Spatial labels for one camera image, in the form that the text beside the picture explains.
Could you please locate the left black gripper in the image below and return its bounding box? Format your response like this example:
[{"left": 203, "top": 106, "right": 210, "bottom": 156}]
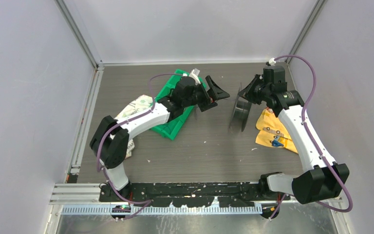
[{"left": 182, "top": 76, "right": 229, "bottom": 112}]

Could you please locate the black cable spool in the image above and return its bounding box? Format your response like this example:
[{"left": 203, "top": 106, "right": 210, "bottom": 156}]
[{"left": 228, "top": 84, "right": 252, "bottom": 133}]

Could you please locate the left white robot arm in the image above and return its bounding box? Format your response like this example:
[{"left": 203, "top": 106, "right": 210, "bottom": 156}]
[{"left": 89, "top": 74, "right": 230, "bottom": 202}]

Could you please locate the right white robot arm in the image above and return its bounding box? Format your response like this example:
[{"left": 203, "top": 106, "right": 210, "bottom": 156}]
[{"left": 238, "top": 65, "right": 350, "bottom": 204}]

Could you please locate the yellow printed cloth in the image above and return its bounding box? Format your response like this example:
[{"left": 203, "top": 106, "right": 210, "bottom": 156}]
[{"left": 255, "top": 107, "right": 298, "bottom": 154}]

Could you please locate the green three-compartment bin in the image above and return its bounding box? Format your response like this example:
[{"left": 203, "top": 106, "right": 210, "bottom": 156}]
[{"left": 150, "top": 69, "right": 198, "bottom": 140}]

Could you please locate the white patterned cloth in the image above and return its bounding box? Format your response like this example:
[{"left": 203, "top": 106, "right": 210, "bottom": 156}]
[{"left": 115, "top": 95, "right": 152, "bottom": 159}]

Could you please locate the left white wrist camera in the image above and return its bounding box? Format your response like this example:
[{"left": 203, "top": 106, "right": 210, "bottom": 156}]
[{"left": 188, "top": 68, "right": 201, "bottom": 84}]

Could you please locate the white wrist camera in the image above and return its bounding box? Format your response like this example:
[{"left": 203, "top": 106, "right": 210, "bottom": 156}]
[
  {"left": 188, "top": 68, "right": 201, "bottom": 84},
  {"left": 267, "top": 58, "right": 276, "bottom": 66}
]

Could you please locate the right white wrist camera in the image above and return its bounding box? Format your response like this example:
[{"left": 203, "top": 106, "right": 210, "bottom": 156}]
[{"left": 267, "top": 58, "right": 276, "bottom": 66}]

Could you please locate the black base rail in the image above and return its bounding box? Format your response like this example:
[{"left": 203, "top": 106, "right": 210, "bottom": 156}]
[{"left": 99, "top": 182, "right": 284, "bottom": 208}]

